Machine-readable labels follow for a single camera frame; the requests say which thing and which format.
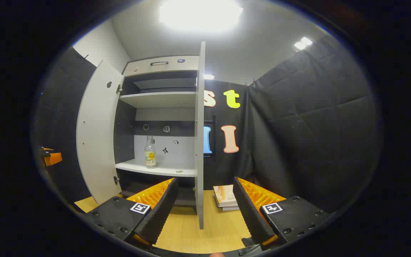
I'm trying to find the clear bottle yellow label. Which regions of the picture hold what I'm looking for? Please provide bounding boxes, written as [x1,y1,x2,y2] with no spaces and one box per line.
[144,136,156,168]

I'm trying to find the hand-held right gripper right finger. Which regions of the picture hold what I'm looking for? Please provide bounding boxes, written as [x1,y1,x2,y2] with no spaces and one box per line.
[233,176,331,250]

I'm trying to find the white paperback book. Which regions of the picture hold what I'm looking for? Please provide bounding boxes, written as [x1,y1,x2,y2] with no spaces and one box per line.
[213,185,240,208]

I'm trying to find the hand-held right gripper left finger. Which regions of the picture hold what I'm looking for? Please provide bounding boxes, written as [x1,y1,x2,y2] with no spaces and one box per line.
[83,177,178,249]

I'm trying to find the large ceiling light panel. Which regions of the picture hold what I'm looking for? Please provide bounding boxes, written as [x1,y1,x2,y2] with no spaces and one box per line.
[160,0,243,31]

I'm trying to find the black backdrop cloth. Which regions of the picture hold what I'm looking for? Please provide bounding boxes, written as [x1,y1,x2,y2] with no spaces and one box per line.
[31,34,382,215]

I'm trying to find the grey cabinet drawer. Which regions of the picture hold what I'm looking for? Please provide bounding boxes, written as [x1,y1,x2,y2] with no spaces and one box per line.
[123,55,200,77]

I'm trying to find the grey cabinet door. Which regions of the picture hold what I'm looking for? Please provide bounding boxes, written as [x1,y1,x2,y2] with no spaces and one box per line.
[194,41,216,230]
[76,60,125,206]

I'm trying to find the grey cabinet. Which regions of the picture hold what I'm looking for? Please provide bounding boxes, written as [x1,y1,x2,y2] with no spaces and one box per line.
[115,55,201,207]

